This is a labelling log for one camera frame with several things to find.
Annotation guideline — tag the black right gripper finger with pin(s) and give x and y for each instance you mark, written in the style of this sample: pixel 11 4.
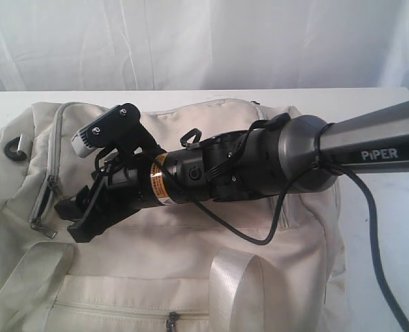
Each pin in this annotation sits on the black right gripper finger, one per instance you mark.
pixel 93 223
pixel 79 207

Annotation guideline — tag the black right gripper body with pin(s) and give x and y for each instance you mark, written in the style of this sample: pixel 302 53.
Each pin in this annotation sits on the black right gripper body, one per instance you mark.
pixel 140 183

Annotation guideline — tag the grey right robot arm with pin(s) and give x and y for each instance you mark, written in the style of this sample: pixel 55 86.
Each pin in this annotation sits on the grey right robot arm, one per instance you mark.
pixel 283 154

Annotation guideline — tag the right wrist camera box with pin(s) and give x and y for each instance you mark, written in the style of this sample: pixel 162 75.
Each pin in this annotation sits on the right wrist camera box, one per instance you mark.
pixel 118 128

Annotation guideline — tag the cream fabric duffel bag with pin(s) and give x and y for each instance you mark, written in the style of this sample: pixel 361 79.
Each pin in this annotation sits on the cream fabric duffel bag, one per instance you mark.
pixel 164 269

